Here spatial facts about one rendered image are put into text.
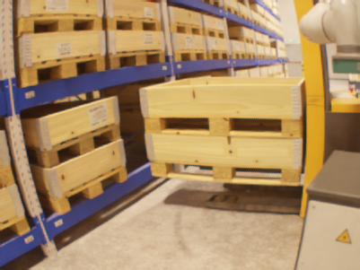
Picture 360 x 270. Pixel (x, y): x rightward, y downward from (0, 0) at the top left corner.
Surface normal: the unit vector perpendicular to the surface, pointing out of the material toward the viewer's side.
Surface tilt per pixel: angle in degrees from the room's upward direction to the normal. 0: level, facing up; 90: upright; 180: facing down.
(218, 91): 90
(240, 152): 90
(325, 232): 90
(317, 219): 90
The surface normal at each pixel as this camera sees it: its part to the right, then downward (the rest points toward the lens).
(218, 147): -0.51, 0.24
